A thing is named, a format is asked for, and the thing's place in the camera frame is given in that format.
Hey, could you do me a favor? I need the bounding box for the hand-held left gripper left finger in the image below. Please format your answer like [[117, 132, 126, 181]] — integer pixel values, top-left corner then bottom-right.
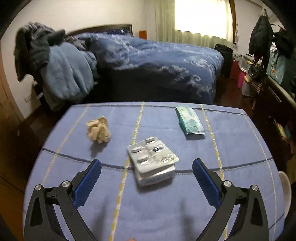
[[24, 159, 102, 241]]

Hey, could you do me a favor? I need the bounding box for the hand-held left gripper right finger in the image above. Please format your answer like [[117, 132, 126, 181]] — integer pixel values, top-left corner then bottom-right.
[[192, 158, 270, 241]]

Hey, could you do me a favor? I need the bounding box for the white medicine box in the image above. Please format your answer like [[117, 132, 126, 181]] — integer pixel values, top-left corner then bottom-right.
[[134, 166, 176, 188]]

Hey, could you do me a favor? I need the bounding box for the silver blister pack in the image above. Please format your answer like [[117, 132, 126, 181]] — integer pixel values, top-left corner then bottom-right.
[[127, 137, 179, 173]]

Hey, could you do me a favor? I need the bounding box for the blue striped tablecloth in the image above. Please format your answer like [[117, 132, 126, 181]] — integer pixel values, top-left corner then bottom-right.
[[23, 101, 286, 241]]

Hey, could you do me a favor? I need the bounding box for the crumpled beige paper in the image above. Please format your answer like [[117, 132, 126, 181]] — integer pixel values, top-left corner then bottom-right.
[[86, 116, 111, 144]]

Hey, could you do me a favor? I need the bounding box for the green tissue packet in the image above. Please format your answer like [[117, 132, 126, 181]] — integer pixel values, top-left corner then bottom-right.
[[175, 106, 206, 135]]

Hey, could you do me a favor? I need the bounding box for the white rounded object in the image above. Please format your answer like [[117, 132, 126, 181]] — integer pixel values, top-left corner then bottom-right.
[[279, 171, 292, 209]]

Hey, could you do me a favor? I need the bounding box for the pink box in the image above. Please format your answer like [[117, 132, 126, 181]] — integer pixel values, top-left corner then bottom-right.
[[238, 71, 247, 90]]

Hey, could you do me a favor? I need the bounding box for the striped bag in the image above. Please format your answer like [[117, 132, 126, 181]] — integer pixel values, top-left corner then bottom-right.
[[248, 76, 265, 94]]

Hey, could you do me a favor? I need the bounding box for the dark wooden dresser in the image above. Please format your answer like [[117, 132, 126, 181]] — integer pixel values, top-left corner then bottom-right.
[[252, 76, 296, 163]]

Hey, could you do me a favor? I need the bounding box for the wooden wardrobe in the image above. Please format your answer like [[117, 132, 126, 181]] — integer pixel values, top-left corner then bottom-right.
[[0, 53, 25, 130]]

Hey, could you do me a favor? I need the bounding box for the blue fleece robe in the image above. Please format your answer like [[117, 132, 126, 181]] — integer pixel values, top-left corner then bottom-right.
[[42, 43, 97, 105]]

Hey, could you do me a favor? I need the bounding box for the red box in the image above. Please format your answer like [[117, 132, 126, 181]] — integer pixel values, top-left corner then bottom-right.
[[230, 60, 239, 80]]

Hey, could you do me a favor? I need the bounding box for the white fan heater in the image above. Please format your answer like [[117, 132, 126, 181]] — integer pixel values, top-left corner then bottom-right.
[[239, 56, 251, 71]]

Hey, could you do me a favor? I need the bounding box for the black suitcase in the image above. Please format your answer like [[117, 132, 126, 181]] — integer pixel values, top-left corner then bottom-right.
[[214, 44, 234, 78]]

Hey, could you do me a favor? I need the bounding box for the blue patterned duvet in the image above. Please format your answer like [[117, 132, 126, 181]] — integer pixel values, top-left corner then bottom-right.
[[76, 32, 225, 105]]

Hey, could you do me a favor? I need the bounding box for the teal printed bag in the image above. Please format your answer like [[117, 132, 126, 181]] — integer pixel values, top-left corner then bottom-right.
[[266, 44, 292, 85]]

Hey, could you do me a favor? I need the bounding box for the dark puffer jacket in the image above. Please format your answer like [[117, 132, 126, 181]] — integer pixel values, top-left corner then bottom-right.
[[31, 30, 66, 70]]

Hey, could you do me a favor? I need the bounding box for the dark wooden bed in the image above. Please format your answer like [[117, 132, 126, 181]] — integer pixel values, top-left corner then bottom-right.
[[66, 23, 225, 105]]

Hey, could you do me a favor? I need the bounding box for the black coat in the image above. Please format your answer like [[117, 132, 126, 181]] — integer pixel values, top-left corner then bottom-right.
[[248, 15, 274, 56]]

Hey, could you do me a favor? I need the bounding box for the black hanging garment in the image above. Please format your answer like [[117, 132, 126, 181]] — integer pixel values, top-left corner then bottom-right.
[[273, 30, 294, 58]]

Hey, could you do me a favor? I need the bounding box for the pale green curtain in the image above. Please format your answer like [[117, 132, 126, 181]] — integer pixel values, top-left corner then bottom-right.
[[155, 0, 234, 48]]

